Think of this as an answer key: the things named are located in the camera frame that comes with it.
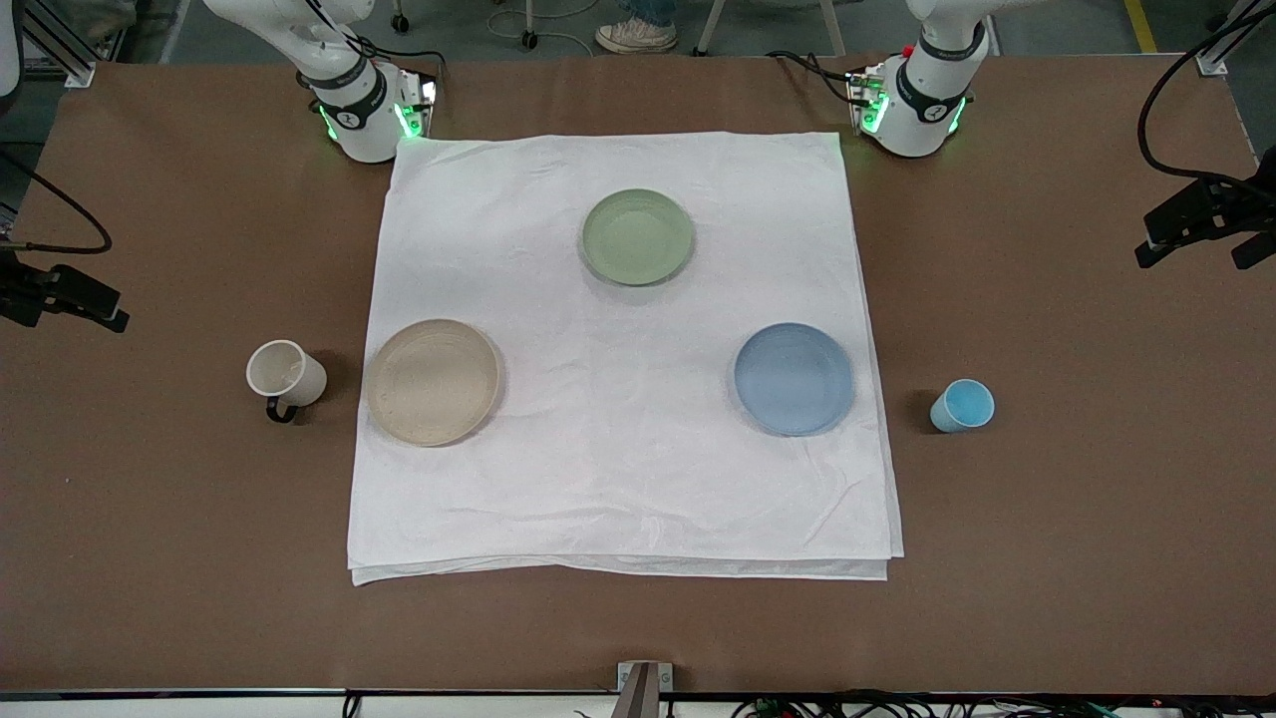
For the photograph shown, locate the blue cup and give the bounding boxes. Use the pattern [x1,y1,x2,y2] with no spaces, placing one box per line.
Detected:
[929,379,996,434]

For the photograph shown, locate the white mug black handle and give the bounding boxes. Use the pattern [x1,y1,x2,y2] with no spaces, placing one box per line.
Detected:
[246,340,329,425]

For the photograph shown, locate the green plate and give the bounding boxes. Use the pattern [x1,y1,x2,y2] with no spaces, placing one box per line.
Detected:
[580,188,696,287]

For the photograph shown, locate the blue plate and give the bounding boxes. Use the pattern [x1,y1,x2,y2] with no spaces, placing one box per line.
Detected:
[734,322,856,438]

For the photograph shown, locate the beige gray plate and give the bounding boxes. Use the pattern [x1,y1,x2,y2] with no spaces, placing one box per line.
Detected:
[363,318,502,448]

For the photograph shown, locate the white table cloth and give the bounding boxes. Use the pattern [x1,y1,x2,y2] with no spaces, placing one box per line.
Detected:
[347,132,905,586]

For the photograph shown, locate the white sneaker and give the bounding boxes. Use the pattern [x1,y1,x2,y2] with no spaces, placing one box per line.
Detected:
[595,17,679,55]

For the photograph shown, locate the white stand legs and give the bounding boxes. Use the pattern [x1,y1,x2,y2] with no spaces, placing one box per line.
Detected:
[693,0,848,58]

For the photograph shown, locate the metal table edge bracket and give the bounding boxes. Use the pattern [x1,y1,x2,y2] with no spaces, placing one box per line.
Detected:
[610,660,675,718]

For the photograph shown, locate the white floor cable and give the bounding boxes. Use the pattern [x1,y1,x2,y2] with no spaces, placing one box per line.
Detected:
[485,0,596,53]

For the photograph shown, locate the black base power cable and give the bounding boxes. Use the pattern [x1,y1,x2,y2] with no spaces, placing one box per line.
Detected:
[766,49,864,107]
[344,33,447,76]

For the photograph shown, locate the aluminium frame profile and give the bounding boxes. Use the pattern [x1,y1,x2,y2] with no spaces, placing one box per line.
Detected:
[18,0,97,89]
[1196,0,1265,77]

